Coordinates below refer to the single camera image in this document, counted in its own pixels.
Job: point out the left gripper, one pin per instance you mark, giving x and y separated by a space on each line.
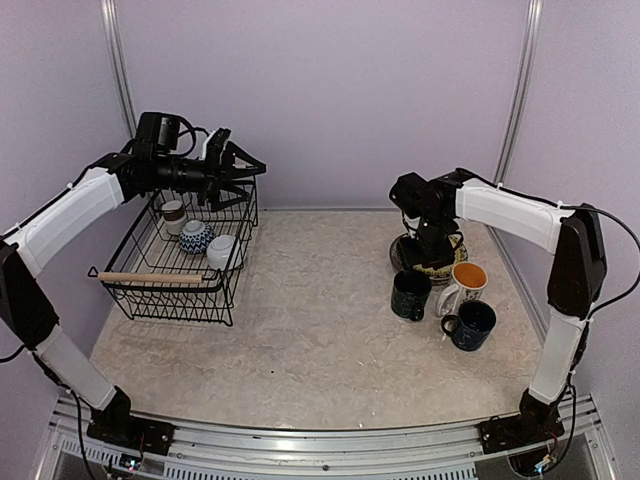
213 177

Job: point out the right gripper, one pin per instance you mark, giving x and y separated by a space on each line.
445 258

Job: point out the grey deer print plate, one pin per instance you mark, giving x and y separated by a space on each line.
398 263

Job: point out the white floral print mug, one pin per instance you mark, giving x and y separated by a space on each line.
467 282

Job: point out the dark green ceramic mug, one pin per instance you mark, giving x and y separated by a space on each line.
411 290

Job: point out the blue patterned white bowl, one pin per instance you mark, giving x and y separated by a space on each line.
195 237

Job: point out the brown striped ceramic cup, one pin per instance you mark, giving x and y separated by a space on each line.
174 214

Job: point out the navy blue ceramic mug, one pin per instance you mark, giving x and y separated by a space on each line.
469 328

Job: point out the woven bamboo plate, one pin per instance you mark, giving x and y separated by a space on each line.
443 273

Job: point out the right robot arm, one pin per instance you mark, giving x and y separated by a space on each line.
572 234

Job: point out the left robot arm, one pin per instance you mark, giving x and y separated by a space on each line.
102 187

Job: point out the plain white bowl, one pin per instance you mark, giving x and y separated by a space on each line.
224 253

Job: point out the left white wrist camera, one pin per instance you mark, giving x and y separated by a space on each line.
214 145

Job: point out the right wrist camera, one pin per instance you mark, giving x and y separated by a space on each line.
416 197

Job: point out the black wire dish rack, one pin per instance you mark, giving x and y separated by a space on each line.
148 248

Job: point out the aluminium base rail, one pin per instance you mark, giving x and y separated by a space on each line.
204 450

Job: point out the left aluminium frame post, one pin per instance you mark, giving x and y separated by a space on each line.
114 45

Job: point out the aluminium frame post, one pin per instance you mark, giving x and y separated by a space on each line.
523 79
114 45

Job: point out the right aluminium frame post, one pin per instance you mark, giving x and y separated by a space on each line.
523 79

